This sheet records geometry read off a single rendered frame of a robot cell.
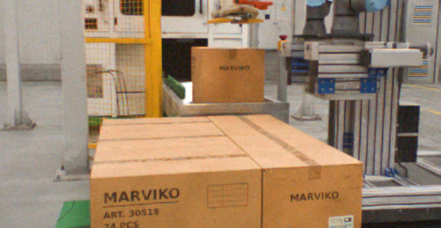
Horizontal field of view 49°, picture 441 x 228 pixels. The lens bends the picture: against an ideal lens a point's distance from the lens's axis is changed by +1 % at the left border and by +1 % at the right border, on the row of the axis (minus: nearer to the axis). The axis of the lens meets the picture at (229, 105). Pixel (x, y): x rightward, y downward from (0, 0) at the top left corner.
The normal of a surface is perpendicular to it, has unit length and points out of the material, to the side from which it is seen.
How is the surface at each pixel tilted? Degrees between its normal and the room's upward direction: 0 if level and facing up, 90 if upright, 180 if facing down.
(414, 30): 90
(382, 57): 90
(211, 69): 90
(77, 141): 90
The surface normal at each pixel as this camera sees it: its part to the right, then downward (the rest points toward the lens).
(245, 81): 0.18, 0.14
